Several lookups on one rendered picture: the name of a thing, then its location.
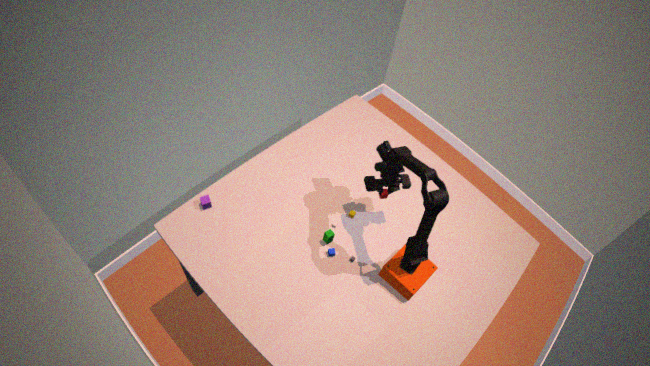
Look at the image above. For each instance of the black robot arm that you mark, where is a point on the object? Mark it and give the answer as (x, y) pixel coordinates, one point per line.
(434, 202)

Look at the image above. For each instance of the small purple block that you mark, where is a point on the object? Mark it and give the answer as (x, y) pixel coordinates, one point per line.
(205, 202)

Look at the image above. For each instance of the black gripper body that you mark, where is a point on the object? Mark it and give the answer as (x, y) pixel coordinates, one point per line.
(387, 181)

